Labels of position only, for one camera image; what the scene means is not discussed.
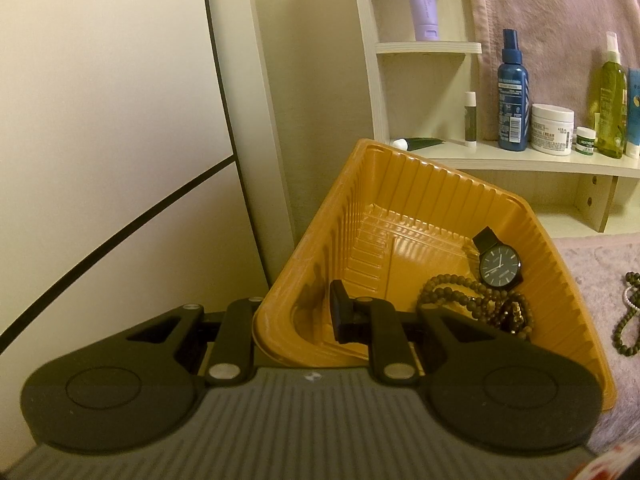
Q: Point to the white cream jar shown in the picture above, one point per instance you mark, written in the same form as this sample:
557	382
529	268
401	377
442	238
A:
551	129

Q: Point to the lilac hanging towel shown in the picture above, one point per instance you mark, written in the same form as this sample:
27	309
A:
563	44

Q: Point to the green white lip balm stick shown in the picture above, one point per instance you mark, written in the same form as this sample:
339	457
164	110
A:
470	119

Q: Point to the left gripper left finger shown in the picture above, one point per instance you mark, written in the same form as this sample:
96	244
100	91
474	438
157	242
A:
231	360

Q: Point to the orange plastic tray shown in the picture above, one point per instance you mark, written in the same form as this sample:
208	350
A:
391	221

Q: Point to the small green lip salve jar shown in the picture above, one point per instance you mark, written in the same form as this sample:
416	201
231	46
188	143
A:
584	140

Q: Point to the green olive spray bottle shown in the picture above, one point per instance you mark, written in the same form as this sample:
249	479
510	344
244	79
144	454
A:
611	129

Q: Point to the cream wooden shelf unit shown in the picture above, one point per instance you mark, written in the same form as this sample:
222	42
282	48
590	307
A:
417	88

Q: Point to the black wristwatch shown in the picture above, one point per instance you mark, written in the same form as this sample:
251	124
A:
500	264

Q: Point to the blue white tube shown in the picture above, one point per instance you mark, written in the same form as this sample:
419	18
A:
633	114

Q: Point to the blue spray bottle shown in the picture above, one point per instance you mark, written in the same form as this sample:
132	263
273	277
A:
513	105

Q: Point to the lilac towel on table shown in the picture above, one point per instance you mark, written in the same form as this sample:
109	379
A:
599	265

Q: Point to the dark green small tube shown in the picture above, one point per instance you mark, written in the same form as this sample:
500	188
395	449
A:
414	144

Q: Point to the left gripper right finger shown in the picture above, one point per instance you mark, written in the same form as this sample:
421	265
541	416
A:
375	323

